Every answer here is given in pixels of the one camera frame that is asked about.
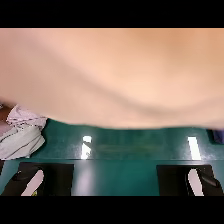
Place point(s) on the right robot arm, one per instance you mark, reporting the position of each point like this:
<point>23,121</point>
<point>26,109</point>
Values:
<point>196,181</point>

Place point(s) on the white garment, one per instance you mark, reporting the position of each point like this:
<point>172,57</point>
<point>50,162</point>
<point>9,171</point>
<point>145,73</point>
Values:
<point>20,136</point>

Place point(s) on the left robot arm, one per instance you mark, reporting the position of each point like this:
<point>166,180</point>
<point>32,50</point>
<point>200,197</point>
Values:
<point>31,181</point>

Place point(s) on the dark blue garment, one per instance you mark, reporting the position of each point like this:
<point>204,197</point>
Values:
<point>218,136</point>

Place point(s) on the beige garment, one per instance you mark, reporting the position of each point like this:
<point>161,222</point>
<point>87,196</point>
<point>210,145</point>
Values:
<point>110,76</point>

